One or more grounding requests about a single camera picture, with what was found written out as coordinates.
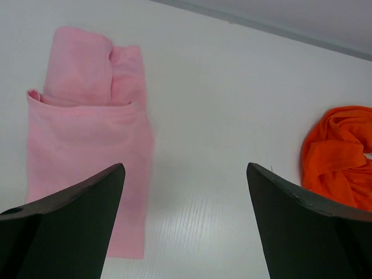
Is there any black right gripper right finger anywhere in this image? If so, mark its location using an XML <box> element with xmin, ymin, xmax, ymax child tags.
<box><xmin>246</xmin><ymin>163</ymin><xmax>371</xmax><ymax>278</ymax></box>

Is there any aluminium frame rail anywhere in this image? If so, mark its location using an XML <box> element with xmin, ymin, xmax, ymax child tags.
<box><xmin>162</xmin><ymin>0</ymin><xmax>371</xmax><ymax>60</ymax></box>

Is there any orange t shirt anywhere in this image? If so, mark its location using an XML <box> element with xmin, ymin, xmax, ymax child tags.
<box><xmin>301</xmin><ymin>106</ymin><xmax>371</xmax><ymax>211</ymax></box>

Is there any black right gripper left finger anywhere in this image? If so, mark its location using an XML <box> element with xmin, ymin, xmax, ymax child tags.
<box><xmin>1</xmin><ymin>163</ymin><xmax>126</xmax><ymax>278</ymax></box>

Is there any pink t shirt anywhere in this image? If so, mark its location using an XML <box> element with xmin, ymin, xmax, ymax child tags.
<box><xmin>26</xmin><ymin>27</ymin><xmax>154</xmax><ymax>259</ymax></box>

